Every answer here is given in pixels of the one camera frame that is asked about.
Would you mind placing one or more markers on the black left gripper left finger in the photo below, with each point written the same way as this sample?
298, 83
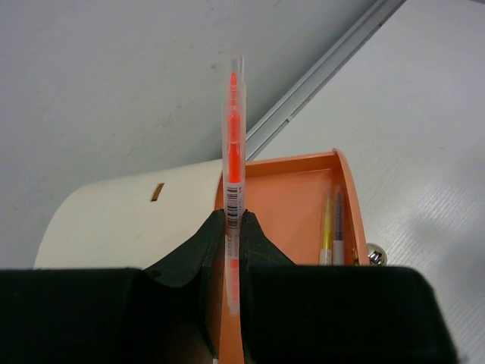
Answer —
169, 312

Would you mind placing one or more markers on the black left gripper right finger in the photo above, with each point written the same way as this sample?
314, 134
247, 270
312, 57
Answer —
293, 313

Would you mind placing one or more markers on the yellow thin pen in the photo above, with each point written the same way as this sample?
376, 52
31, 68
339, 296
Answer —
325, 257

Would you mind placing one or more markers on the blue ballpoint pen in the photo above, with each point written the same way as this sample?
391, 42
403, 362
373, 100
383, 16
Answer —
338, 241

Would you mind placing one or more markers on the orange thin pen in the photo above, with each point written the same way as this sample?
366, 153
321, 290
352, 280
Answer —
233, 124

